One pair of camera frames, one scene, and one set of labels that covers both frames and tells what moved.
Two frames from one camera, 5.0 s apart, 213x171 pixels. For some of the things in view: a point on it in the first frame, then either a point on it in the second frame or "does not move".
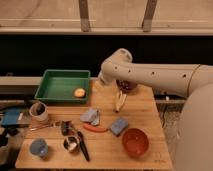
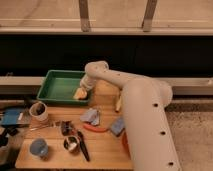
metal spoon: x=57 y=123 does not move
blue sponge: x=119 y=125 does not move
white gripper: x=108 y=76 -> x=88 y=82
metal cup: x=71 y=144 does not move
